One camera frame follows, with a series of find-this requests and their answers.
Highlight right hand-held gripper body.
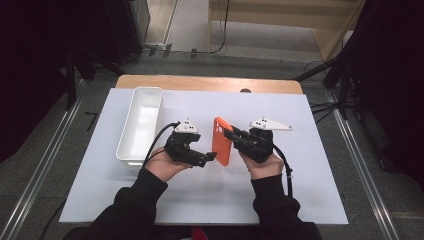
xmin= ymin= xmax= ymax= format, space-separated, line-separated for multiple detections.
xmin=233 ymin=116 xmax=294 ymax=164

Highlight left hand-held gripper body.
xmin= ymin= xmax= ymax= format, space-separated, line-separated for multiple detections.
xmin=164 ymin=118 xmax=208 ymax=168

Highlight orange phone case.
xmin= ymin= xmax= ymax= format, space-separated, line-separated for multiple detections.
xmin=211 ymin=116 xmax=234 ymax=167

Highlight white plastic bin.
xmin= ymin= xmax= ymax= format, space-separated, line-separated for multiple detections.
xmin=115 ymin=86 xmax=164 ymax=167

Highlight person's left hand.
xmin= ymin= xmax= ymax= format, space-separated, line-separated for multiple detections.
xmin=145 ymin=146 xmax=194 ymax=183

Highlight person's right hand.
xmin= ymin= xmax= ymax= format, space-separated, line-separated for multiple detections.
xmin=238 ymin=151 xmax=285 ymax=181

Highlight white board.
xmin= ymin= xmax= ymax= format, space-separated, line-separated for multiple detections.
xmin=59 ymin=87 xmax=349 ymax=226

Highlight wooden table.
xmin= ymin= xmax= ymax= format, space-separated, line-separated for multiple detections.
xmin=115 ymin=74 xmax=304 ymax=95

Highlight red cloth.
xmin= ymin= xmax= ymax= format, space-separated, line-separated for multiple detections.
xmin=190 ymin=225 xmax=209 ymax=240

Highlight person's dark lap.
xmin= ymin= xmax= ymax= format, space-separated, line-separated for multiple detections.
xmin=153 ymin=225 xmax=268 ymax=240

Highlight black metal stand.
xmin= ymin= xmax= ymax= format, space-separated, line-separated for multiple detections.
xmin=63 ymin=46 xmax=124 ymax=112
xmin=294 ymin=56 xmax=355 ymax=121

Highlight light wooden shelf unit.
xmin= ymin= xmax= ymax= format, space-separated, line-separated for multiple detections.
xmin=208 ymin=0 xmax=366 ymax=63

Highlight dark cabinet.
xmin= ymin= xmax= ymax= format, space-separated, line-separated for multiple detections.
xmin=106 ymin=0 xmax=151 ymax=66

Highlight left hand-held gripper black cable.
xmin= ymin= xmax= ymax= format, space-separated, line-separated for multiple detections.
xmin=142 ymin=121 xmax=181 ymax=168

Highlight hand-held gripper black cable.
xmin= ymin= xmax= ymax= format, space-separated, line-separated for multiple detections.
xmin=272 ymin=143 xmax=294 ymax=198
xmin=142 ymin=121 xmax=181 ymax=168

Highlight right hand-held gripper black cable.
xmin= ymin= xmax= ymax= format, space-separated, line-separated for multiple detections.
xmin=272 ymin=143 xmax=294 ymax=198

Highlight black floor cables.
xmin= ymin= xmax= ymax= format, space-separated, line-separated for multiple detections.
xmin=309 ymin=99 xmax=342 ymax=124

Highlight metal floor rail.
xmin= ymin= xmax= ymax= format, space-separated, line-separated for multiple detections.
xmin=324 ymin=89 xmax=401 ymax=240
xmin=0 ymin=79 xmax=88 ymax=240

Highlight black hanging cable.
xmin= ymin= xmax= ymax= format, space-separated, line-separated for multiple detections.
xmin=209 ymin=0 xmax=231 ymax=55

